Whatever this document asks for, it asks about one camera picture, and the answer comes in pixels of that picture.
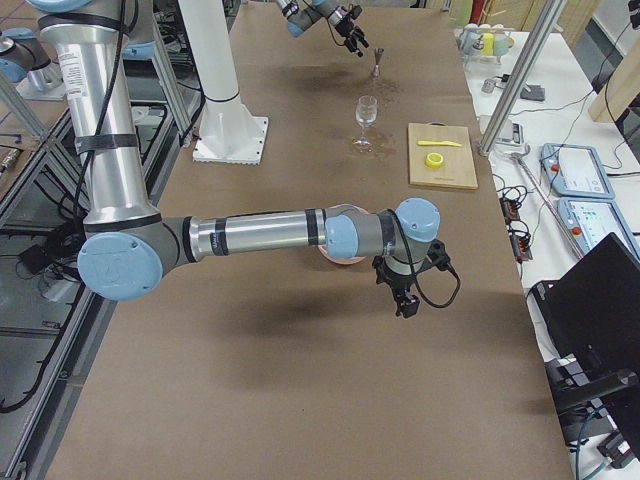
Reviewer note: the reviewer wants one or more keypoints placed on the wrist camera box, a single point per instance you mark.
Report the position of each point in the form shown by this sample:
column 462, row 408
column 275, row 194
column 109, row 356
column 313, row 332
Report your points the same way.
column 353, row 12
column 438, row 255

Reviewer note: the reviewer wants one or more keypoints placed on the far wrist camera box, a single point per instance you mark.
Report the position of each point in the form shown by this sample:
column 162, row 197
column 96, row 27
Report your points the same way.
column 353, row 12

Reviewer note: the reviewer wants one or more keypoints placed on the steel double jigger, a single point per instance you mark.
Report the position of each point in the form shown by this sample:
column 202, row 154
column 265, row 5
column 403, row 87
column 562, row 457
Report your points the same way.
column 378, row 54

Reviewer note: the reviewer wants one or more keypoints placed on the near wrist camera box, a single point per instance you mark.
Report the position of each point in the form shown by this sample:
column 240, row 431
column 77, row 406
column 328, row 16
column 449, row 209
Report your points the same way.
column 438, row 255

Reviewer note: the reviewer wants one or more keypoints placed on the yellow plastic knife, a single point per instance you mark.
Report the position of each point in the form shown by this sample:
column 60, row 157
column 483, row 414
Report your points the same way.
column 443, row 143

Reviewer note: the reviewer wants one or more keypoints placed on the lower teach pendant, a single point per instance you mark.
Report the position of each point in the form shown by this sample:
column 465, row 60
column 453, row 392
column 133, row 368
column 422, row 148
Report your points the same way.
column 589, row 221

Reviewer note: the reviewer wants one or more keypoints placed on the yellow lemon slice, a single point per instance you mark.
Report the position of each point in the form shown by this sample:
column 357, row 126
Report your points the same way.
column 434, row 160

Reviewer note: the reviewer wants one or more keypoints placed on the metal rod with hook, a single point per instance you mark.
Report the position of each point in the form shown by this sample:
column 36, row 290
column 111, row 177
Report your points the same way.
column 518, row 159

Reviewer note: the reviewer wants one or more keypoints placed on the black monitor on stand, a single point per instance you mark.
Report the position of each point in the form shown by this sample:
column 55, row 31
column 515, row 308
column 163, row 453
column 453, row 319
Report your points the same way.
column 592, row 314

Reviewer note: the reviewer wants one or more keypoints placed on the pink bowl of ice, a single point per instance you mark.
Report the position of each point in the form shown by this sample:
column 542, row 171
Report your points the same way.
column 338, row 261

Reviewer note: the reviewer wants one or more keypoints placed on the upper teach pendant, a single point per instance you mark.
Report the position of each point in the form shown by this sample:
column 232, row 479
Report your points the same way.
column 576, row 171

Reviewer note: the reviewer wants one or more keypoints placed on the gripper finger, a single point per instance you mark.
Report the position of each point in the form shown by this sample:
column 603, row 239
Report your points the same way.
column 362, row 39
column 352, row 46
column 412, row 305
column 401, row 307

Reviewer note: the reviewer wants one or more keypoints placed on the rack of pastel cups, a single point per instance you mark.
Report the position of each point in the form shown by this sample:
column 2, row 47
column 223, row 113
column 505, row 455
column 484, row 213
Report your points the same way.
column 484, row 43

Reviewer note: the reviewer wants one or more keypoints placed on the white camera stand column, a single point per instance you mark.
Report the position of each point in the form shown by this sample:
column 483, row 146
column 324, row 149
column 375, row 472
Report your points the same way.
column 228, row 132

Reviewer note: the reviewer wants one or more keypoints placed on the bamboo cutting board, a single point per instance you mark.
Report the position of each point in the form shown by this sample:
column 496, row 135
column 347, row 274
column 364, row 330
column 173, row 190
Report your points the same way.
column 458, row 170

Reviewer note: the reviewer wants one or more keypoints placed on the clear wine glass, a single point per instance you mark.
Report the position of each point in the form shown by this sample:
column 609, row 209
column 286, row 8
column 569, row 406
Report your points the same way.
column 365, row 115

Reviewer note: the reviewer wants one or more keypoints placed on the teach pendant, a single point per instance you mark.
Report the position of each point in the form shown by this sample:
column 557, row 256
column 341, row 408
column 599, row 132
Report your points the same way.
column 576, row 171
column 589, row 221

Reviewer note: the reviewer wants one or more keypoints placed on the aluminium frame post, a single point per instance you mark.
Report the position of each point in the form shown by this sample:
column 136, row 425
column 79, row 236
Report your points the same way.
column 530, row 52

